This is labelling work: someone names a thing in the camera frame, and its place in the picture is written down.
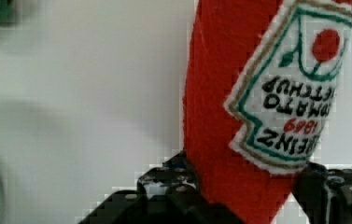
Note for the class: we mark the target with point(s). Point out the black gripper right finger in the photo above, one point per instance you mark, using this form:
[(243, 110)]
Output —
[(325, 195)]

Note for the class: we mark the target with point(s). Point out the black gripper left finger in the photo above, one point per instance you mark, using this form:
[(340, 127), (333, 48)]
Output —
[(169, 194)]

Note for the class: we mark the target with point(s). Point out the red plush ketchup bottle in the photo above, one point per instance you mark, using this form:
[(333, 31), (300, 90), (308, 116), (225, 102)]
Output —
[(261, 82)]

